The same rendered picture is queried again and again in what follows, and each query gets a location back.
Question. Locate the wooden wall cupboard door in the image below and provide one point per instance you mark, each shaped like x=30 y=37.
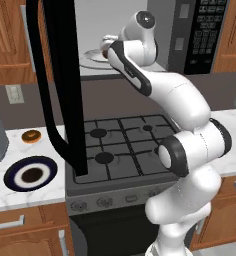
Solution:
x=231 y=36
x=6 y=40

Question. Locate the brown glazed donut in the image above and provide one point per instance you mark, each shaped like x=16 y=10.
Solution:
x=31 y=136

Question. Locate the blue and white plate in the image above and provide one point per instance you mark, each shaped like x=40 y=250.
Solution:
x=30 y=173

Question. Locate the black microwave door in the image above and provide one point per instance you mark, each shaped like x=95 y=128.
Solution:
x=68 y=83

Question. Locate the grey microwave oven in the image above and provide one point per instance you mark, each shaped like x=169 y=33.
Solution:
x=190 y=33

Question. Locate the grey gas hob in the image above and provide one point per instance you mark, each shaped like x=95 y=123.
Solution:
x=123 y=146

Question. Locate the brown mushroom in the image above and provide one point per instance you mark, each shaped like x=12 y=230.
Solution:
x=105 y=54

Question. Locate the wooden drawer front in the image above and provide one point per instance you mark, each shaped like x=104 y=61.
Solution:
x=40 y=216
x=228 y=186

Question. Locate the black oven door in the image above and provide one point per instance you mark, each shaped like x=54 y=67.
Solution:
x=113 y=233

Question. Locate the wooden base cupboard door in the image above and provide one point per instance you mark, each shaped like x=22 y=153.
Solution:
x=30 y=245
x=223 y=223

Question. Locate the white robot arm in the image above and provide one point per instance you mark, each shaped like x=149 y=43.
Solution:
x=180 y=100

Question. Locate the white microwave turntable plate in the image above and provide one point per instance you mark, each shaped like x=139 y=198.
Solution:
x=93 y=58

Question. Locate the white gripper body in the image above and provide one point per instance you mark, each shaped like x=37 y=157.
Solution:
x=109 y=41

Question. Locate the grey hob knob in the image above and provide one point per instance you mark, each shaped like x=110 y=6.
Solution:
x=154 y=192
x=79 y=206
x=104 y=201

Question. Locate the white wall socket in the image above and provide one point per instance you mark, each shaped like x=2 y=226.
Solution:
x=14 y=94

